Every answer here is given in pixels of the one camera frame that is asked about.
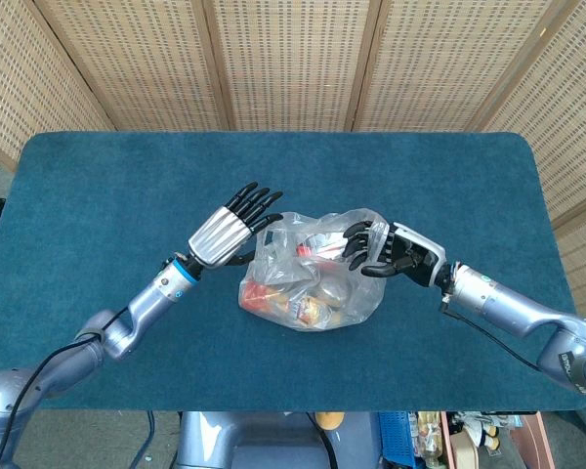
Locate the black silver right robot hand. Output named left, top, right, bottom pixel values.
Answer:
left=342, top=220, right=447, bottom=288

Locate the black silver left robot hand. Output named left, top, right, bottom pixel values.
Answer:
left=188, top=182, right=284, bottom=270

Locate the clear plastic bag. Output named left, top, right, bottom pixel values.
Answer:
left=237, top=208, right=388, bottom=333

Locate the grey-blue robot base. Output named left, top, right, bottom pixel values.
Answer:
left=175, top=410, right=387, bottom=469

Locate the red snack packet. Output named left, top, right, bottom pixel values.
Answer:
left=240, top=281, right=275, bottom=313

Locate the red drink can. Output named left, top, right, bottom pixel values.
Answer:
left=296, top=243, right=348, bottom=273

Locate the blue carpet table mat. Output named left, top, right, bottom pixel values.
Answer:
left=0, top=130, right=586, bottom=414

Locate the yellow snack packet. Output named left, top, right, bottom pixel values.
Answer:
left=272, top=291, right=346, bottom=329

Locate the clear plastic bottle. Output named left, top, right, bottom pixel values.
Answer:
left=416, top=411, right=443, bottom=469

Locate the white plush toy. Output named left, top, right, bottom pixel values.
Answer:
left=450, top=411, right=503, bottom=450

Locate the blue plastic crate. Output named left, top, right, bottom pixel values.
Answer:
left=378, top=411, right=417, bottom=468

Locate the yellow round object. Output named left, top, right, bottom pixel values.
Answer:
left=314, top=411, right=347, bottom=431

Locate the woven bamboo folding screen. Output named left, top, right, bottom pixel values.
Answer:
left=0, top=0, right=586, bottom=343

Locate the pink storage box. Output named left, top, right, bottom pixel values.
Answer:
left=439, top=412, right=556, bottom=469

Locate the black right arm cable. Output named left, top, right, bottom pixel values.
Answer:
left=438, top=298, right=541, bottom=373

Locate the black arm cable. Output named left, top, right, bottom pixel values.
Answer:
left=0, top=306, right=129, bottom=469
left=438, top=298, right=541, bottom=373

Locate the blue floor cable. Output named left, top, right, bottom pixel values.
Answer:
left=128, top=410, right=156, bottom=466

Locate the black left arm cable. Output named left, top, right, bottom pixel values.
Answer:
left=0, top=306, right=129, bottom=469

